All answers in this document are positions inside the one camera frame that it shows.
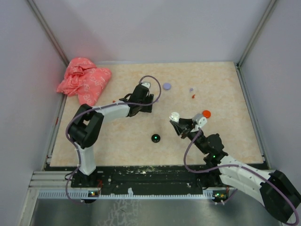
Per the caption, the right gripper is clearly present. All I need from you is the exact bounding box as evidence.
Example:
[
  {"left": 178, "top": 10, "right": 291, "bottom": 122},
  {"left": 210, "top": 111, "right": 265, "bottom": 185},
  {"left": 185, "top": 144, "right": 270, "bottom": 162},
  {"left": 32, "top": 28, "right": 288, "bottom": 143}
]
[{"left": 171, "top": 116, "right": 209, "bottom": 154}]

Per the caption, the white earbud charging case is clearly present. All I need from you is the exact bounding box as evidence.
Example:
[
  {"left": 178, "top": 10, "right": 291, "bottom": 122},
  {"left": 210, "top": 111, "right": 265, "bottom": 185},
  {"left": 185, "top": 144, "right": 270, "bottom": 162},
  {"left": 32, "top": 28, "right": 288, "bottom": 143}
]
[{"left": 169, "top": 112, "right": 180, "bottom": 122}]

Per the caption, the orange earbud charging case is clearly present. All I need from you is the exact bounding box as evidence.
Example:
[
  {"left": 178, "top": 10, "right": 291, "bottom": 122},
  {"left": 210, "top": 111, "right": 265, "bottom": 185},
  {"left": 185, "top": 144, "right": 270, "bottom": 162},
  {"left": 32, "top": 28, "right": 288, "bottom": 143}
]
[{"left": 202, "top": 110, "right": 211, "bottom": 119}]

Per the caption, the black earbud charging case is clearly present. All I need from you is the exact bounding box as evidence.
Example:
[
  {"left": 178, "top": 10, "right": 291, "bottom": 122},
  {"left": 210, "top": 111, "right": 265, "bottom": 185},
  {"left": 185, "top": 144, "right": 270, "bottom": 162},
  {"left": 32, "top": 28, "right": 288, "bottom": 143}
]
[{"left": 151, "top": 134, "right": 161, "bottom": 143}]

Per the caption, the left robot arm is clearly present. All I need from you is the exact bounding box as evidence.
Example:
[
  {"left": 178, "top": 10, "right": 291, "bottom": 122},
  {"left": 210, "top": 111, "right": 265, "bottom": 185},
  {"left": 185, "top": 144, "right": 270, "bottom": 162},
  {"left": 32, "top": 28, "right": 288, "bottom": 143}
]
[{"left": 65, "top": 82, "right": 154, "bottom": 187}]

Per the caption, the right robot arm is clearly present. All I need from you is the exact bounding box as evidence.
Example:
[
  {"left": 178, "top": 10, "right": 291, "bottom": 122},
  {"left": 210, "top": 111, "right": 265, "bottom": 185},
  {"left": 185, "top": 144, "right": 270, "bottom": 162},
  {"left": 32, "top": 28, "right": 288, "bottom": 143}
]
[{"left": 169, "top": 113, "right": 301, "bottom": 226}]

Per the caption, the purple earbud charging case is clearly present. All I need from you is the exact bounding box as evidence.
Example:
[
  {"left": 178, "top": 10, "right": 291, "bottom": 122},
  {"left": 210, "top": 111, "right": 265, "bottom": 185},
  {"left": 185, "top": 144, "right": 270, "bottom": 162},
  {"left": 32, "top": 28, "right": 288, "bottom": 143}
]
[{"left": 163, "top": 82, "right": 172, "bottom": 90}]

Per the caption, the pink crumpled cloth bag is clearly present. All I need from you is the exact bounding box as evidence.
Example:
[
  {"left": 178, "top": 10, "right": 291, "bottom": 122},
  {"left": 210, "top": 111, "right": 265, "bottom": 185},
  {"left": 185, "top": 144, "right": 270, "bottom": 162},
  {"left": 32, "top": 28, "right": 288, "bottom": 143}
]
[{"left": 56, "top": 57, "right": 112, "bottom": 106}]

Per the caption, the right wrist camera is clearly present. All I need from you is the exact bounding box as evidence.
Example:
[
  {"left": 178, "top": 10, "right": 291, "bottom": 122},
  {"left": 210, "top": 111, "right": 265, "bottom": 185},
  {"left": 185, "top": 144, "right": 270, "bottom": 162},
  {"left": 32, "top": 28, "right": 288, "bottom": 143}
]
[{"left": 192, "top": 113, "right": 207, "bottom": 128}]

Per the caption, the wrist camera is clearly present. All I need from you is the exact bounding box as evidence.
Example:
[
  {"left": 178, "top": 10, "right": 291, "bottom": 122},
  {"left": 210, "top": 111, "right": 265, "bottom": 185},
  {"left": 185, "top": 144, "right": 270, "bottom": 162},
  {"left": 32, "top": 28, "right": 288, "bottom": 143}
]
[
  {"left": 192, "top": 113, "right": 207, "bottom": 128},
  {"left": 141, "top": 82, "right": 151, "bottom": 90}
]

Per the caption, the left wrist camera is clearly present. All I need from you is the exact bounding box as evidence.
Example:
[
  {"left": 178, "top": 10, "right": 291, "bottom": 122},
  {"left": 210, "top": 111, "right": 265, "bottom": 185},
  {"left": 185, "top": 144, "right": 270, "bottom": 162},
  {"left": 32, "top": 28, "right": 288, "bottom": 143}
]
[{"left": 141, "top": 82, "right": 151, "bottom": 90}]

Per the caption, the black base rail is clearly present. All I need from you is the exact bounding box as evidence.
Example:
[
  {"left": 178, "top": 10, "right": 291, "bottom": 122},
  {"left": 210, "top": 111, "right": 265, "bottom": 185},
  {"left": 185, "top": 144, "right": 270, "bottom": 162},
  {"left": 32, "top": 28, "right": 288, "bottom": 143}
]
[{"left": 71, "top": 165, "right": 224, "bottom": 195}]

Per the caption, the white cable duct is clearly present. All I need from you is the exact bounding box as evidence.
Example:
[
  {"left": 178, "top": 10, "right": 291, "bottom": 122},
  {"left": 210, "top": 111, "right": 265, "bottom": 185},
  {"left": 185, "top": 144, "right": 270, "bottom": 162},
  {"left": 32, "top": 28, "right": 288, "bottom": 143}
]
[{"left": 38, "top": 188, "right": 215, "bottom": 200}]

